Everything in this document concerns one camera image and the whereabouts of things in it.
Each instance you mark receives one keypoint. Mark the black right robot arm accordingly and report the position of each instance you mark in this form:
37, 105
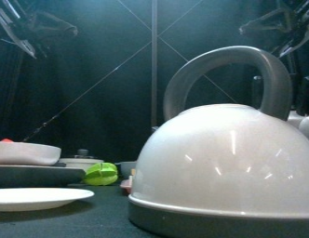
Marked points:
290, 65

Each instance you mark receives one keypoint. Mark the white knife block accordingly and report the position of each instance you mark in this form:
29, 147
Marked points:
294, 119

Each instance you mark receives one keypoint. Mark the white rounded container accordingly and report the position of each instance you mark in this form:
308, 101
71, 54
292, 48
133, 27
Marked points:
308, 128

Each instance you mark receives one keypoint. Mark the small red toy food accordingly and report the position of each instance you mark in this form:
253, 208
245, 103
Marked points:
6, 140

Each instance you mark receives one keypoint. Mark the white shallow bowl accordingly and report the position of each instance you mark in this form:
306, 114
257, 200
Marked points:
25, 153

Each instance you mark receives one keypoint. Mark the white pot with grey knob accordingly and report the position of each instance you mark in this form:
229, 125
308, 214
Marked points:
81, 161

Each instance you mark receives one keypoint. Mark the dark grey tray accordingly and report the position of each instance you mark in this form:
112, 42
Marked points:
37, 176

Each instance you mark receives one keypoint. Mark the green toy vegetable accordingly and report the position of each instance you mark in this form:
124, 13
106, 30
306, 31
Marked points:
102, 174

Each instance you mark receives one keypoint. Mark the small grey cup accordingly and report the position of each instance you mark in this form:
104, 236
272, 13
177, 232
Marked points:
128, 169

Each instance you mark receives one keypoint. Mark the small orange toy piece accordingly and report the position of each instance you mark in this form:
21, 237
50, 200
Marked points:
133, 172

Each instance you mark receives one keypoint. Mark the white flat plate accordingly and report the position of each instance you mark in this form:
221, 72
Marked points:
37, 197

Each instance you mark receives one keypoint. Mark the grey vertical frame post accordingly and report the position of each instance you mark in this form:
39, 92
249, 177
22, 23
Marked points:
154, 62

